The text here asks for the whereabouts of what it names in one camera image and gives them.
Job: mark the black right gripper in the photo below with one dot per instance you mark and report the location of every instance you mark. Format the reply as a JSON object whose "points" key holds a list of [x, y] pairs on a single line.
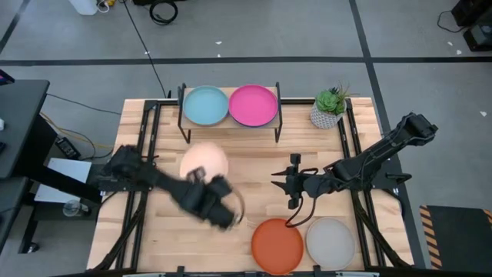
{"points": [[296, 184]]}

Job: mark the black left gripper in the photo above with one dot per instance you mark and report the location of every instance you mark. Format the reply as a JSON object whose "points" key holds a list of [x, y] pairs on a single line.
{"points": [[215, 207]]}

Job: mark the peach plate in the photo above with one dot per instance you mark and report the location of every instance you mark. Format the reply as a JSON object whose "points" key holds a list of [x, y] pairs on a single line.
{"points": [[203, 155]]}

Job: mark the orange plate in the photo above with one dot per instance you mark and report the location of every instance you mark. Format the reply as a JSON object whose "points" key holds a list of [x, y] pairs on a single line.
{"points": [[276, 246]]}

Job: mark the grey plate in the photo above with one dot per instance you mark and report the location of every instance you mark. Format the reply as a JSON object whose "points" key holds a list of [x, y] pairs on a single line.
{"points": [[330, 243]]}

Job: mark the pink plate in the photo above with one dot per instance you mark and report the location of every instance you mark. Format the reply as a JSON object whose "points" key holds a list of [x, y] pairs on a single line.
{"points": [[253, 105]]}

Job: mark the light blue plate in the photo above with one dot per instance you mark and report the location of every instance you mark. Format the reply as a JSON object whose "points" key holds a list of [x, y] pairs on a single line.
{"points": [[205, 105]]}

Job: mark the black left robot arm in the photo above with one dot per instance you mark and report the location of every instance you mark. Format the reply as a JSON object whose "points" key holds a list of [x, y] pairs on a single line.
{"points": [[153, 179]]}

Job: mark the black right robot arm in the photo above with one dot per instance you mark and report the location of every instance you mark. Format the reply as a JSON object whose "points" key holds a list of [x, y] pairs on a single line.
{"points": [[365, 161]]}

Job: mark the wooden shelf with black legs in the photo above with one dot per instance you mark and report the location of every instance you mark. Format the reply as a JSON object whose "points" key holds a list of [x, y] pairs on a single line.
{"points": [[229, 122]]}

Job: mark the succulent in white patterned pot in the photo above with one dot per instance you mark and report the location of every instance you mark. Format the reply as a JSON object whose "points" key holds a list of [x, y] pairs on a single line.
{"points": [[326, 104]]}

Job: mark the clear glass jar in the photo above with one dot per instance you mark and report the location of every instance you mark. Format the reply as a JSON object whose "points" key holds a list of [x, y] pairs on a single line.
{"points": [[73, 208]]}

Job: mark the white board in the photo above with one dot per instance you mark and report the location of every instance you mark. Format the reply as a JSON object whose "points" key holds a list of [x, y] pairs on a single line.
{"points": [[67, 171]]}

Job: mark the black power adapter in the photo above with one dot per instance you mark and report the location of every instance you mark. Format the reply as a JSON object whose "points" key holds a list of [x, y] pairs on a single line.
{"points": [[68, 147]]}

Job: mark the black mat with hazard stripes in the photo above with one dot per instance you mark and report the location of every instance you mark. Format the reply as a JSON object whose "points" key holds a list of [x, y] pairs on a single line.
{"points": [[457, 234]]}

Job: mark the black desk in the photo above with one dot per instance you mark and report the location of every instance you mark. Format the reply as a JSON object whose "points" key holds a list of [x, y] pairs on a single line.
{"points": [[21, 123]]}

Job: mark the black equipment box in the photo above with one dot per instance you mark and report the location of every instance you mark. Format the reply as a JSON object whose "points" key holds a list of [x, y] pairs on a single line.
{"points": [[471, 11], [478, 38]]}

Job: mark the white container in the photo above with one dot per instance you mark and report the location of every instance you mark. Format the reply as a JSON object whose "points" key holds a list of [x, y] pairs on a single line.
{"points": [[82, 5]]}

